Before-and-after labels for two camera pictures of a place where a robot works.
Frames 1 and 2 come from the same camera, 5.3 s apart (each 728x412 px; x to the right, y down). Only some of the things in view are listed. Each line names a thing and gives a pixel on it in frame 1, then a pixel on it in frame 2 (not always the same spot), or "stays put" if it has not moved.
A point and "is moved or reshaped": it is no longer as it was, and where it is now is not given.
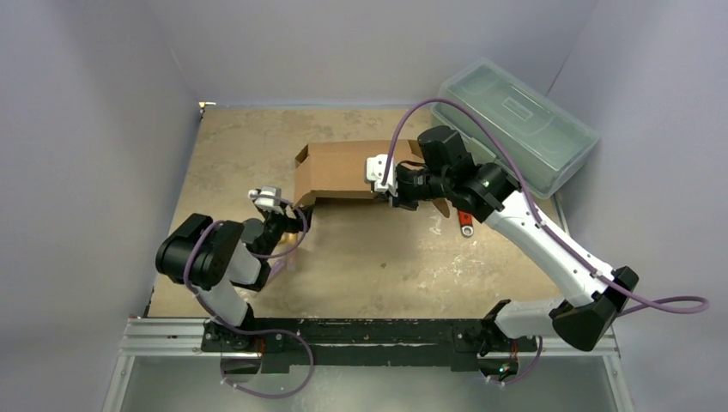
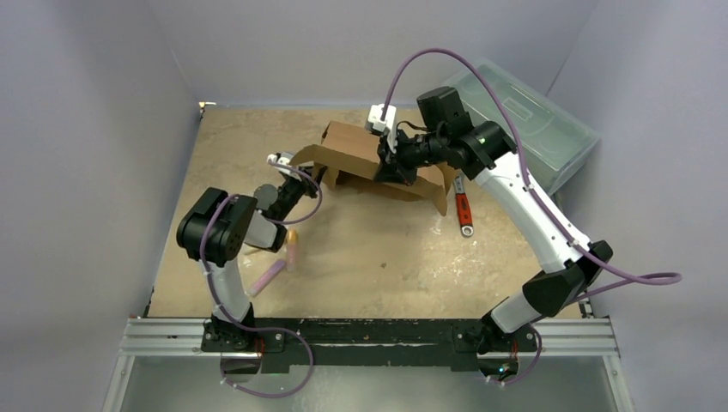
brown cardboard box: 330,177 is moved or reshaped
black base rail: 452,344 stays put
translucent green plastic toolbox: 549,141 stays put
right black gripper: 399,190 to 390,160
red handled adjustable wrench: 466,221 stays put
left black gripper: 292,225 to 308,188
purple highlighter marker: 276,270 stays put
